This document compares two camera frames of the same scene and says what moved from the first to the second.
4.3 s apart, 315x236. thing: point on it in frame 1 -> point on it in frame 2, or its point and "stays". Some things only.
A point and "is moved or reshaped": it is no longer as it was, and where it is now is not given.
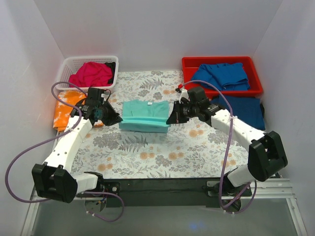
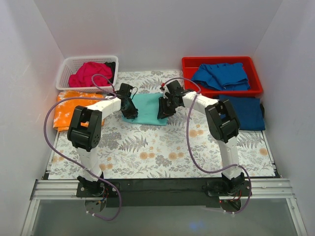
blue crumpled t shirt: x=229 y=76 stays
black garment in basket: x=113 y=66 stays
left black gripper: x=107 y=113 -> x=128 y=108
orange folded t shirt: x=63 y=112 stays
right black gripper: x=180 y=111 -> x=165 y=107
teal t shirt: x=144 y=116 is moved or reshaped
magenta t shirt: x=92 y=74 stays
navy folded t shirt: x=246 y=108 stays
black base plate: x=177 y=192 stays
